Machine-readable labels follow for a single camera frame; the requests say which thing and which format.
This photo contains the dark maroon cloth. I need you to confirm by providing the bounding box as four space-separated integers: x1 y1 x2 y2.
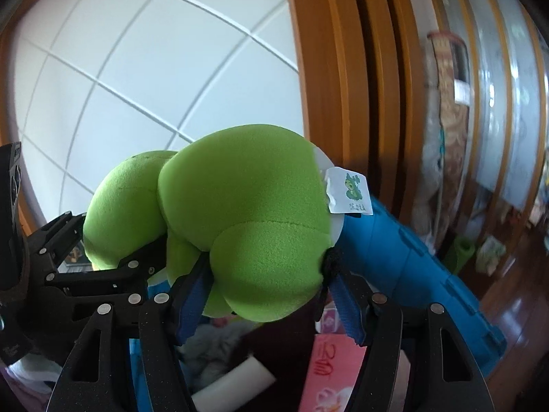
232 305 319 412

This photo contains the pink printed packet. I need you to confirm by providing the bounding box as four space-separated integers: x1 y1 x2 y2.
299 334 369 412

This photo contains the white paper roll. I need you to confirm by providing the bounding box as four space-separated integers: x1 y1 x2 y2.
191 354 277 404

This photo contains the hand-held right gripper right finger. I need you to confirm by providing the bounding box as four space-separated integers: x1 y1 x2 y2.
319 266 494 412

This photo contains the blue storage box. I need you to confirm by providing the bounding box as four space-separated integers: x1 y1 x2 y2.
129 195 507 412

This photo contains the grey plush cloth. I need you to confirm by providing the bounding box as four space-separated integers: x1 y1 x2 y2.
178 322 254 391

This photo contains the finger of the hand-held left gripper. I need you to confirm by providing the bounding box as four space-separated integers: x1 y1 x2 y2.
43 234 169 310
26 211 89 286

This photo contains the green plush frog toy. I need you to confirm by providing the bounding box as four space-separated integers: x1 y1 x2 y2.
83 124 373 322

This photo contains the frosted glass sliding door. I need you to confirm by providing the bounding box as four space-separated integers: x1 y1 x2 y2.
437 0 549 224

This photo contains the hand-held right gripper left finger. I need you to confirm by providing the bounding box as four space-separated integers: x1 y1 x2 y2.
50 258 214 412

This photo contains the wooden door frame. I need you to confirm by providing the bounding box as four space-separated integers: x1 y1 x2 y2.
283 0 432 234
0 9 40 241

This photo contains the green rolled mat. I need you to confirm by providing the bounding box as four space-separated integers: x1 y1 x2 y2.
444 238 477 273

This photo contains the patterned wall hanging scroll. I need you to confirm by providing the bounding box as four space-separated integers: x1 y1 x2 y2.
422 30 472 241

